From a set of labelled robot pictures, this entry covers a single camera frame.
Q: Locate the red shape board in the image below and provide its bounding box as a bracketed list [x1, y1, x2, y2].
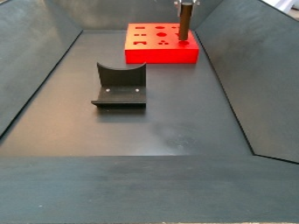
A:
[124, 23, 200, 64]

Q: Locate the black curved holder stand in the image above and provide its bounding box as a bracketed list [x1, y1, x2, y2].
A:
[91, 64, 146, 107]

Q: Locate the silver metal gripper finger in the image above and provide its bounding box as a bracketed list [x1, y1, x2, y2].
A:
[174, 0, 183, 17]

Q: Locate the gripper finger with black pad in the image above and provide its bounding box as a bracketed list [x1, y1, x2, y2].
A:
[191, 0, 200, 6]

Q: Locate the brown hexagon peg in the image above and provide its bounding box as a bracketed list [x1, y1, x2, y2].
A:
[179, 3, 192, 40]

